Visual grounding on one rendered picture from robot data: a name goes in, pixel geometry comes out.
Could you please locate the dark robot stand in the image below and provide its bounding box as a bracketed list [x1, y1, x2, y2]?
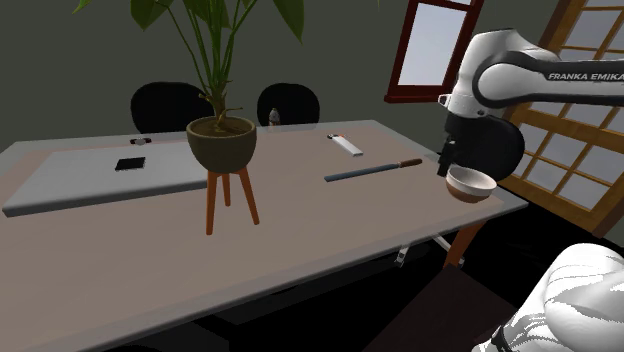
[362, 265, 519, 352]

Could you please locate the white lighter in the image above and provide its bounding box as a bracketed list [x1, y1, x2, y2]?
[326, 133, 365, 159]

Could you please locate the black phone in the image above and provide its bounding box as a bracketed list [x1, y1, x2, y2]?
[114, 156, 147, 172]

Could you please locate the wooden lattice window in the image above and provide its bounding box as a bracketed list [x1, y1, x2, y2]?
[496, 0, 624, 239]

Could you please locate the potted plant on wooden stand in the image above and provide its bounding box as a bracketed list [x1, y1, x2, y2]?
[72, 0, 306, 237]

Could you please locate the long knife with brown handle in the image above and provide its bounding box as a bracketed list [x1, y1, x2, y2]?
[323, 158, 424, 184]

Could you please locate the white and brown bowl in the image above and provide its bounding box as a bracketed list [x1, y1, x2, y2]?
[445, 165, 498, 204]

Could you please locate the grey table mat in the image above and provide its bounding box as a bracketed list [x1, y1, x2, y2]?
[1, 141, 212, 219]

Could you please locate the black chair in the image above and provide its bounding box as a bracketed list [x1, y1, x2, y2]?
[256, 82, 321, 127]
[129, 81, 216, 135]

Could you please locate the red framed window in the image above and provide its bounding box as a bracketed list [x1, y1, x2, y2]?
[383, 0, 486, 105]

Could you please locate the grey table with wooden legs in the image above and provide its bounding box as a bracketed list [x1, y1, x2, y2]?
[0, 119, 530, 352]

